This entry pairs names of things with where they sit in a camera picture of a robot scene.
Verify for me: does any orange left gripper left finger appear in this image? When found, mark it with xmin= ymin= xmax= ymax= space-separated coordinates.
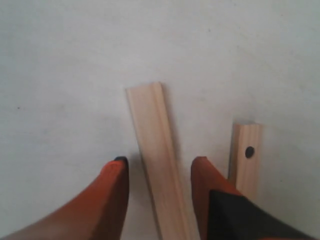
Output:
xmin=3 ymin=156 xmax=129 ymax=240

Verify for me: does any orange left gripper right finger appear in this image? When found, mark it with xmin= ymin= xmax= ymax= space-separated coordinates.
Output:
xmin=190 ymin=156 xmax=312 ymax=240

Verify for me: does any wood strip with magnets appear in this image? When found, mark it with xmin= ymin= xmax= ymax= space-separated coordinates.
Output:
xmin=228 ymin=123 xmax=263 ymax=201

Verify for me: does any plain wood strip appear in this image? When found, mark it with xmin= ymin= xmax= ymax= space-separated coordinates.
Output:
xmin=125 ymin=82 xmax=194 ymax=240

